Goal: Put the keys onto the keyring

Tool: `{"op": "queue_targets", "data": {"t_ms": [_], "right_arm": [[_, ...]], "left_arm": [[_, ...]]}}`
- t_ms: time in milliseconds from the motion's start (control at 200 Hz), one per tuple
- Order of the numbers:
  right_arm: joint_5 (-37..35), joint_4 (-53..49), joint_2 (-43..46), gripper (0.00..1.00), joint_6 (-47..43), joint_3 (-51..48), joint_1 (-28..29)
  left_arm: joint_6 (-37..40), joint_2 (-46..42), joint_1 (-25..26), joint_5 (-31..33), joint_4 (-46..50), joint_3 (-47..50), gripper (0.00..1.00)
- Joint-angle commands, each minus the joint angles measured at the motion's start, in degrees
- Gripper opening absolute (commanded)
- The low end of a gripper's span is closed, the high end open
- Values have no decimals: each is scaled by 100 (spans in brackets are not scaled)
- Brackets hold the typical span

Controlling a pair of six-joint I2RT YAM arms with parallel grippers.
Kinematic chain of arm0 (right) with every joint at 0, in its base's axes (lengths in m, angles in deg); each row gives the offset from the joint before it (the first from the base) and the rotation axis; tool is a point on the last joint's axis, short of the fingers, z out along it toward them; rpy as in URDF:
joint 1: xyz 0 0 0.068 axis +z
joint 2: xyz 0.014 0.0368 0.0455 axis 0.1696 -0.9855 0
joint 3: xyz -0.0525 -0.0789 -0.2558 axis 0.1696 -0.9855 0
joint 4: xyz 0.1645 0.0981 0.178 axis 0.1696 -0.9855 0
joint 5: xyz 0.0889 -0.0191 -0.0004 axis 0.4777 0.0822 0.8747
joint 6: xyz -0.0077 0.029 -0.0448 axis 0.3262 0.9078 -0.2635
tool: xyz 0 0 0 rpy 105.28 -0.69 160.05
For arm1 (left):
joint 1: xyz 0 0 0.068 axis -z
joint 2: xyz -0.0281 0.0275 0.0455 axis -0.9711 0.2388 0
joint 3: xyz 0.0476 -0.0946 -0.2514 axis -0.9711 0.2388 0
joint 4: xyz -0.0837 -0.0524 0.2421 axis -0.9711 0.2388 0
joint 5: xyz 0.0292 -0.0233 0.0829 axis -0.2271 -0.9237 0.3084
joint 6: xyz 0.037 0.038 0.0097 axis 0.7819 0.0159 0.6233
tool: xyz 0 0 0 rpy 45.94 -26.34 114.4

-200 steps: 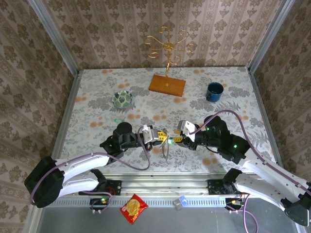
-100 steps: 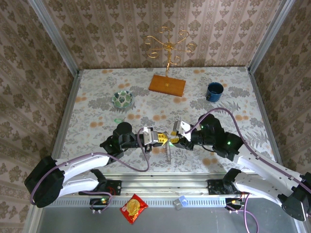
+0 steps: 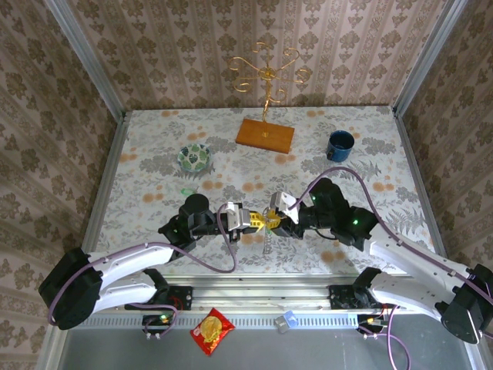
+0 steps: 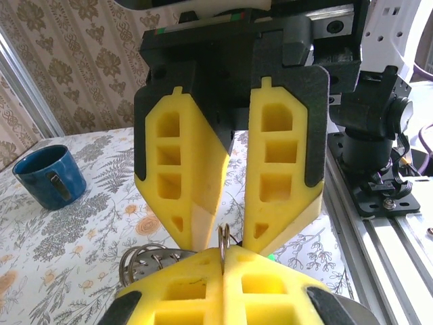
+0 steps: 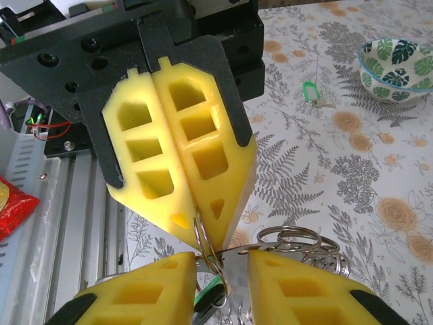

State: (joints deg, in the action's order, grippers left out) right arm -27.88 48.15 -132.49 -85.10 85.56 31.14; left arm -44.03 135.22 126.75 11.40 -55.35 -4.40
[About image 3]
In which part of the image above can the slotted metal cable duct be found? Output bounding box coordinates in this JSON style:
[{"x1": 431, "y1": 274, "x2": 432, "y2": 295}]
[{"x1": 67, "y1": 311, "x2": 361, "y2": 329}]

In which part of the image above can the aluminium mounting rail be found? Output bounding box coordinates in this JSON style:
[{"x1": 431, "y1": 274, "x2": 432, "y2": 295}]
[{"x1": 125, "y1": 272, "x2": 401, "y2": 312}]

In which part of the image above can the red snack packet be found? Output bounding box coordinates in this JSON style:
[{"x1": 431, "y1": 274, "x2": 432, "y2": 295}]
[{"x1": 189, "y1": 307, "x2": 236, "y2": 356}]

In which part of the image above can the small grey blue packet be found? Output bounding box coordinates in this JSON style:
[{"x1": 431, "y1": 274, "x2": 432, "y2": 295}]
[{"x1": 273, "y1": 310, "x2": 298, "y2": 335}]

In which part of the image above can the dark blue mug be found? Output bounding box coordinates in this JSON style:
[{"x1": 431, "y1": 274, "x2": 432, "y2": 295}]
[{"x1": 327, "y1": 129, "x2": 355, "y2": 162}]

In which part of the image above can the gold jewelry stand wooden base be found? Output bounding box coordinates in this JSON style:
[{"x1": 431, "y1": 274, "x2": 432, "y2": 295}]
[{"x1": 227, "y1": 41, "x2": 311, "y2": 155}]

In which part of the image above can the small black controller board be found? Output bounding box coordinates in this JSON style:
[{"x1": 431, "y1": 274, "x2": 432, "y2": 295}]
[
  {"x1": 356, "y1": 314, "x2": 388, "y2": 328},
  {"x1": 141, "y1": 314, "x2": 174, "y2": 328}
]

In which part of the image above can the green leaf pattern bowl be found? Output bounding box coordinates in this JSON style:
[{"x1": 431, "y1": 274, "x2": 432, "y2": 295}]
[{"x1": 176, "y1": 143, "x2": 212, "y2": 173}]

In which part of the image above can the aluminium frame post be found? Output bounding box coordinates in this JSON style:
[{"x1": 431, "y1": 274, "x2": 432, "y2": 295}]
[
  {"x1": 392, "y1": 0, "x2": 469, "y2": 116},
  {"x1": 43, "y1": 0, "x2": 128, "y2": 120}
]

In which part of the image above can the aluminium table side rail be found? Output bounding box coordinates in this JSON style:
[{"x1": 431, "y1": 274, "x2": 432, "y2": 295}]
[
  {"x1": 80, "y1": 111, "x2": 130, "y2": 251},
  {"x1": 392, "y1": 107, "x2": 451, "y2": 263}
]

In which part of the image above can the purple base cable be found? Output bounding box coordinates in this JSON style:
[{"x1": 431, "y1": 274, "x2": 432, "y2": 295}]
[
  {"x1": 126, "y1": 302, "x2": 181, "y2": 340},
  {"x1": 360, "y1": 298, "x2": 413, "y2": 370}
]

